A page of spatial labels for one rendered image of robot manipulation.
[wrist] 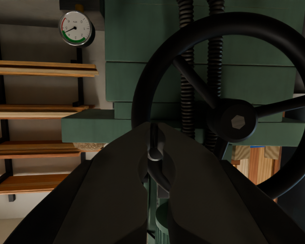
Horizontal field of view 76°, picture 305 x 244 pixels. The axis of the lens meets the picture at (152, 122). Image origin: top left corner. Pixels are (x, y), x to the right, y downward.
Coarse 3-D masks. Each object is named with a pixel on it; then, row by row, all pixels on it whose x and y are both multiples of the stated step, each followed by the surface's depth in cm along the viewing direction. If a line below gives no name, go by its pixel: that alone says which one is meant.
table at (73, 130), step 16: (80, 112) 56; (96, 112) 57; (112, 112) 58; (64, 128) 46; (80, 128) 46; (96, 128) 46; (112, 128) 46; (128, 128) 46; (176, 128) 37; (256, 128) 47; (272, 128) 47; (288, 128) 47; (304, 128) 47; (240, 144) 48; (256, 144) 48; (272, 144) 48; (288, 144) 48
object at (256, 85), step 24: (120, 72) 44; (168, 72) 44; (240, 72) 45; (264, 72) 45; (288, 72) 45; (120, 96) 45; (168, 96) 45; (240, 96) 46; (264, 96) 46; (288, 96) 46
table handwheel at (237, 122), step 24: (192, 24) 25; (216, 24) 25; (240, 24) 25; (264, 24) 25; (168, 48) 26; (288, 48) 26; (144, 72) 26; (192, 72) 27; (144, 96) 26; (216, 96) 27; (144, 120) 27; (216, 120) 26; (240, 120) 26; (216, 144) 29; (288, 168) 30; (168, 192) 29; (264, 192) 29
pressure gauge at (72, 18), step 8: (80, 8) 38; (64, 16) 36; (72, 16) 36; (80, 16) 36; (64, 24) 37; (72, 24) 37; (80, 24) 37; (88, 24) 37; (72, 32) 37; (80, 32) 37; (88, 32) 37; (64, 40) 37; (72, 40) 37; (80, 40) 37; (88, 40) 37
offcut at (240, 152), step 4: (232, 148) 49; (236, 148) 48; (240, 148) 48; (244, 148) 49; (248, 148) 49; (232, 152) 49; (236, 152) 48; (240, 152) 48; (244, 152) 49; (248, 152) 49; (232, 156) 49; (236, 156) 48; (240, 156) 49; (244, 156) 49; (248, 156) 50
